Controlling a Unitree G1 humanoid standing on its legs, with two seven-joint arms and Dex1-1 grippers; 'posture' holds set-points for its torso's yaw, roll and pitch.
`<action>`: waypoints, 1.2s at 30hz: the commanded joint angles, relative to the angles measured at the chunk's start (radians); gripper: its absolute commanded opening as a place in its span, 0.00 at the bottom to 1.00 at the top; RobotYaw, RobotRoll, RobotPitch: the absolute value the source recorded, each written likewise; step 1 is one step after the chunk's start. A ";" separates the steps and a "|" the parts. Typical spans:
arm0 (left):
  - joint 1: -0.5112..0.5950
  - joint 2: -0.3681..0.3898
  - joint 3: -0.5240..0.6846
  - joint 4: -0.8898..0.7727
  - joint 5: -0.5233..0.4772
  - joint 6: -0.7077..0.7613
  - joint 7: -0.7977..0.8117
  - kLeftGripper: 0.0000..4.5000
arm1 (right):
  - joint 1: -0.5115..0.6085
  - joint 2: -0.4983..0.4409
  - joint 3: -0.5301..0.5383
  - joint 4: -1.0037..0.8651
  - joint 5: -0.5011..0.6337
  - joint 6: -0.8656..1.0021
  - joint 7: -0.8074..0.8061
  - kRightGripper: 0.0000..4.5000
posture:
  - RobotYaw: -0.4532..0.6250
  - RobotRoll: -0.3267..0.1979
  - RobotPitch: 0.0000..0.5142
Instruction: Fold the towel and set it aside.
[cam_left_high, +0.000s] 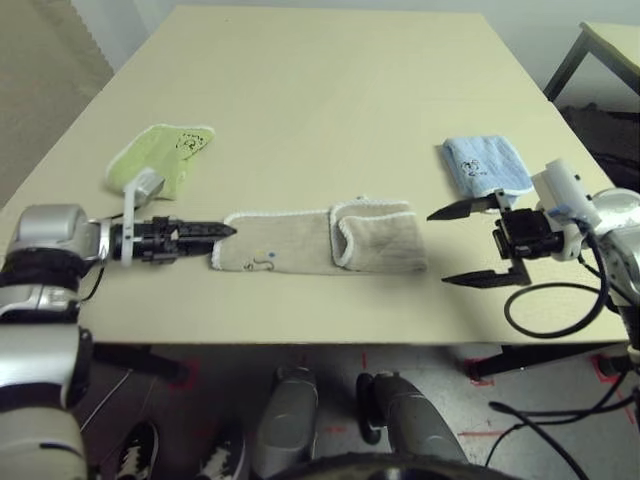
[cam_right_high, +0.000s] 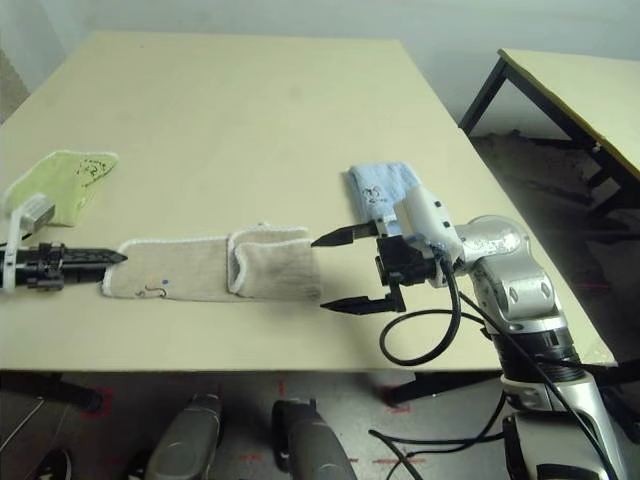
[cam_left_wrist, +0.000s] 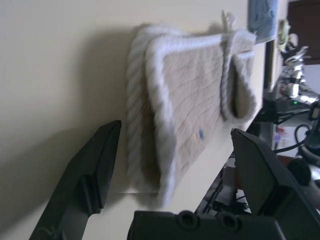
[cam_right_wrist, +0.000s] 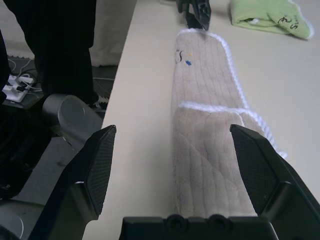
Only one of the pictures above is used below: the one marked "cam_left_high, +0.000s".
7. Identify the grey robot right leg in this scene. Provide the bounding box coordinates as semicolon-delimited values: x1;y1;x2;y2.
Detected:
355;370;466;464

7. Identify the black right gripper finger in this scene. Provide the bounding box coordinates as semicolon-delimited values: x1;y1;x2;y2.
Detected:
426;188;514;223
442;258;531;289

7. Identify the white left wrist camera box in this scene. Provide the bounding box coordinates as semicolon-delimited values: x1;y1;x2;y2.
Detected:
122;168;166;267

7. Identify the beige curtain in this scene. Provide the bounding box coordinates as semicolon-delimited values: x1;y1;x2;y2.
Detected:
0;0;114;206

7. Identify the black robot torso rim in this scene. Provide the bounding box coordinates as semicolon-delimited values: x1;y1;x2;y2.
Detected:
294;452;481;480

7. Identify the red floor tape strip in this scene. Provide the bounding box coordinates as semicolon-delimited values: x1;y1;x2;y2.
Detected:
458;427;521;438

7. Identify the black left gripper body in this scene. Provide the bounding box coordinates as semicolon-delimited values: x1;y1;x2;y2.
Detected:
112;215;182;264

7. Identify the black table foot bar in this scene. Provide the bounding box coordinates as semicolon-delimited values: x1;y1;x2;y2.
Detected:
467;342;626;380
92;343;189;385

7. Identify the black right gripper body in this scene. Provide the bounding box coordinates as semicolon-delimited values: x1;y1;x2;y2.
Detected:
492;208;562;259

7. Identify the grey robot left leg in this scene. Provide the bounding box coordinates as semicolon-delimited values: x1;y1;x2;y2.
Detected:
252;365;319;476

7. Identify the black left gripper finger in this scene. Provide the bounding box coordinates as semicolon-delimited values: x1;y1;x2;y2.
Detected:
180;238;225;257
179;221;237;240

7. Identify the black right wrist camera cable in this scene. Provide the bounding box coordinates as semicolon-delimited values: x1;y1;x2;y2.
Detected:
487;244;640;480

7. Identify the blue folded towel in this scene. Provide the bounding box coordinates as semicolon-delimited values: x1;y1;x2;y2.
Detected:
440;134;532;199

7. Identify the green folded towel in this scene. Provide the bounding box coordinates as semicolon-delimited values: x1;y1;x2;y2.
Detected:
103;123;216;201

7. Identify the beige towel with white edging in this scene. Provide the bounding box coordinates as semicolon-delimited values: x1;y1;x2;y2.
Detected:
208;197;429;275

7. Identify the grey robot leg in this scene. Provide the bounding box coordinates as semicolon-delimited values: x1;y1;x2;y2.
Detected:
355;370;466;464
252;365;319;476

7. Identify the beige side table black frame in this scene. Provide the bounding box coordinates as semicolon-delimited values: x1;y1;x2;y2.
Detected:
543;20;640;106

